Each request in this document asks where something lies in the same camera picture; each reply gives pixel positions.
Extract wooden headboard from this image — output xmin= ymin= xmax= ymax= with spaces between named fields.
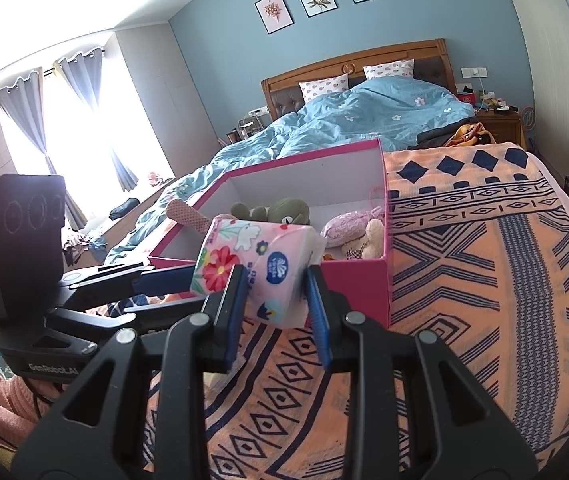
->
xmin=261 ymin=37 xmax=457 ymax=123

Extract yellow and dark clothes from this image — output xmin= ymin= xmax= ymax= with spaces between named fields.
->
xmin=417 ymin=120 xmax=497 ymax=150

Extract pink floral tissue pack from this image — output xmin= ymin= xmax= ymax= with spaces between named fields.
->
xmin=189 ymin=214 xmax=327 ymax=328

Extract pile of clothes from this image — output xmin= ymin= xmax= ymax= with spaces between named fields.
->
xmin=62 ymin=232 xmax=110 ymax=266

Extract green plush frog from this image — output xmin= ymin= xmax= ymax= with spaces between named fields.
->
xmin=230 ymin=196 xmax=312 ymax=226

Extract pink cardboard box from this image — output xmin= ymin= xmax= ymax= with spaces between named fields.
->
xmin=147 ymin=139 xmax=394 ymax=331

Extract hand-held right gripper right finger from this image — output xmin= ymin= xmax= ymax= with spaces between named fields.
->
xmin=304 ymin=264 xmax=540 ymax=480

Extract wooden nightstand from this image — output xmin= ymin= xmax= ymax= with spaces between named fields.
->
xmin=474 ymin=105 xmax=522 ymax=151

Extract pink knitted plush rabbit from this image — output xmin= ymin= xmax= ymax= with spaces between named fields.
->
xmin=167 ymin=199 xmax=212 ymax=233

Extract white dotted pillow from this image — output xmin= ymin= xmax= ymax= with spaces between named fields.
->
xmin=363 ymin=59 xmax=415 ymax=81
xmin=298 ymin=74 xmax=350 ymax=106

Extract purple curtain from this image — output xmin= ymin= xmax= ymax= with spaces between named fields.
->
xmin=0 ymin=67 xmax=72 ymax=228
xmin=54 ymin=50 xmax=140 ymax=193

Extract white plush bear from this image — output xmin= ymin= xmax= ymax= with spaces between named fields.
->
xmin=341 ymin=217 xmax=386 ymax=260

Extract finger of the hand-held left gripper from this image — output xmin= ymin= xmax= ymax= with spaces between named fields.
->
xmin=59 ymin=262 xmax=198 ymax=311
xmin=44 ymin=297 xmax=208 ymax=346

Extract orange patterned blanket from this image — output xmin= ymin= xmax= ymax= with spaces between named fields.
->
xmin=89 ymin=142 xmax=569 ymax=480

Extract black pouch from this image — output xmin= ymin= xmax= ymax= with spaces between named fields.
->
xmin=108 ymin=197 xmax=141 ymax=221

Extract pink patterned pouch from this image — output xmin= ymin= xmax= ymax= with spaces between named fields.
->
xmin=320 ymin=205 xmax=384 ymax=248

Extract blue duvet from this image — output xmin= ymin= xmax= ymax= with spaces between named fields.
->
xmin=104 ymin=77 xmax=477 ymax=266

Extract framed pink flower picture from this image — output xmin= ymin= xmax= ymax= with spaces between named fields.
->
xmin=254 ymin=0 xmax=295 ymax=35

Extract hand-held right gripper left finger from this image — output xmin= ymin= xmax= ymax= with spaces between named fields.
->
xmin=12 ymin=264 xmax=250 ymax=480

